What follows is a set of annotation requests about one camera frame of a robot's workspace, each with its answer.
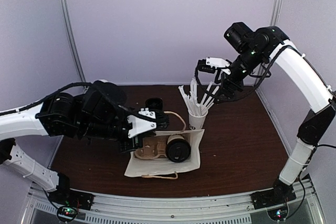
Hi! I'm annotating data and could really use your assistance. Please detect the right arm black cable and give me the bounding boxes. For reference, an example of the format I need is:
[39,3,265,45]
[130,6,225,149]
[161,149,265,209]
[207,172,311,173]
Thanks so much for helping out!
[194,45,297,104]

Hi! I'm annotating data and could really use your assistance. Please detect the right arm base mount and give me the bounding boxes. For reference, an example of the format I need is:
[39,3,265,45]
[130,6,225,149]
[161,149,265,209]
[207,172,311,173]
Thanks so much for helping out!
[250,178,296,222]

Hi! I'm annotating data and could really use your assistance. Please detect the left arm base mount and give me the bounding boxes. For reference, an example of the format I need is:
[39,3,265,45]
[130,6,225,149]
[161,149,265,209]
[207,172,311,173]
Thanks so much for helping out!
[43,174,94,223]

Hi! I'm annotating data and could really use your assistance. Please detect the stack of black cup lids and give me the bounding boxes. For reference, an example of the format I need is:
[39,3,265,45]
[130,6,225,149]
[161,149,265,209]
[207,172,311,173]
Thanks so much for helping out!
[145,97,163,111]

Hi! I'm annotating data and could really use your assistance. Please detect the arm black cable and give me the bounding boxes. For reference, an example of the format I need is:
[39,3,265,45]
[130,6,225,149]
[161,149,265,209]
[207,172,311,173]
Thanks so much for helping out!
[194,45,297,104]
[0,80,137,120]

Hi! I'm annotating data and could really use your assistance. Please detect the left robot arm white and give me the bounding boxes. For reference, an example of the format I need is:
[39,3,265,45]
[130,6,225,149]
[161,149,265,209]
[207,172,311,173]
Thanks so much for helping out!
[1,80,157,205]

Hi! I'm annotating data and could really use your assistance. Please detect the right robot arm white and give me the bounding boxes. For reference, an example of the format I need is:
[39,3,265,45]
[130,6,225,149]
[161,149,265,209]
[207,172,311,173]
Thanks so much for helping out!
[206,23,335,204]

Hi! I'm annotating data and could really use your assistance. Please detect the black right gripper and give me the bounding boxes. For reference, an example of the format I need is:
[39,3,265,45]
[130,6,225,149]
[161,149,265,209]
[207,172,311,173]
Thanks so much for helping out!
[214,45,267,103]

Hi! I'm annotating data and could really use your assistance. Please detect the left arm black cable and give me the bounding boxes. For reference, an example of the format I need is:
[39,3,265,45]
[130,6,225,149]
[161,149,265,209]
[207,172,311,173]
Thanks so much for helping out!
[0,80,137,120]

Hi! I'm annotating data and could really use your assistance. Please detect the brown paper takeout bag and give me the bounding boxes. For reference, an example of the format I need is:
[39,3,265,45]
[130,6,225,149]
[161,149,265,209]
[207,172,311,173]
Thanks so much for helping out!
[124,111,205,179]

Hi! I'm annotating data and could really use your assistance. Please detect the white paper coffee cup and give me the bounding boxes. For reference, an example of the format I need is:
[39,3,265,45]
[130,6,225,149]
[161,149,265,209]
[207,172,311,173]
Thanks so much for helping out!
[166,134,186,145]

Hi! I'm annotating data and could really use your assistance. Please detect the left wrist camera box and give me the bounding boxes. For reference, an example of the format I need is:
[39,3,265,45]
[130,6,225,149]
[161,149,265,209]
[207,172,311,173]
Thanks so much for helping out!
[81,80,127,122]

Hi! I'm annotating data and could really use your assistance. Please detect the white cup holding straws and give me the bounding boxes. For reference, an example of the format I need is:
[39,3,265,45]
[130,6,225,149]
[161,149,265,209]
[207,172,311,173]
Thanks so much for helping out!
[188,111,208,130]

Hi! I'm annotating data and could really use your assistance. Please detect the brown pulp cup carrier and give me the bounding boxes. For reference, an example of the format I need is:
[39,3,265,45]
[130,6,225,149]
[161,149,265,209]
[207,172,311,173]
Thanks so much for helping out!
[134,138,167,160]

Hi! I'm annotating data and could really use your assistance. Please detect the aluminium front rail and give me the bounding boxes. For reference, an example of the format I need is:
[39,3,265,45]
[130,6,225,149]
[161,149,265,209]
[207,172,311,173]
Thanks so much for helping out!
[22,179,323,224]

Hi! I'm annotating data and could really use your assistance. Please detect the black plastic cup lid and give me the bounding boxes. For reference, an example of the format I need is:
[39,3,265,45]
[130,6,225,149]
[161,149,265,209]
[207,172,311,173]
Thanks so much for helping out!
[165,141,191,163]

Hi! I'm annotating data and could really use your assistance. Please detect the left aluminium corner post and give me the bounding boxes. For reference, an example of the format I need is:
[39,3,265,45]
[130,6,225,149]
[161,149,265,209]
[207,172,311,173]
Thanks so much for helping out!
[60,0,86,82]

